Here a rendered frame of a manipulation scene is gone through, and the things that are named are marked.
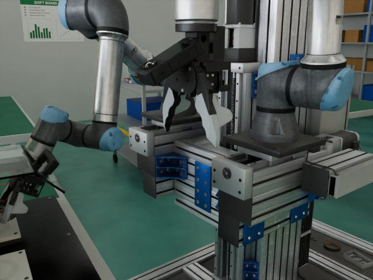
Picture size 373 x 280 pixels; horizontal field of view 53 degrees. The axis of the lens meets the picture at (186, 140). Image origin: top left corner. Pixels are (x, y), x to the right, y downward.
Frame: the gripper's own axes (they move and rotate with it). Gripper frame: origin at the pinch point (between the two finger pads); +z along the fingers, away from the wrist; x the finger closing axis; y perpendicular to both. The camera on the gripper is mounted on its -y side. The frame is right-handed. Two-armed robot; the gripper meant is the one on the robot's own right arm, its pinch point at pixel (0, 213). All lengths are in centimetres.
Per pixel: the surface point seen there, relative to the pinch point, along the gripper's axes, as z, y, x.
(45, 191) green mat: -1.8, 19.0, 29.7
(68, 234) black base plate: -3.2, 17.4, -12.0
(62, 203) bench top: -3.3, 22.2, 15.7
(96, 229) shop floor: 41, 95, 128
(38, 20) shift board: -116, 46, 508
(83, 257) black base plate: -3.5, 18.0, -26.3
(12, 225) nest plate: 2.7, 4.8, -0.5
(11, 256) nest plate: 3.7, 3.0, -18.5
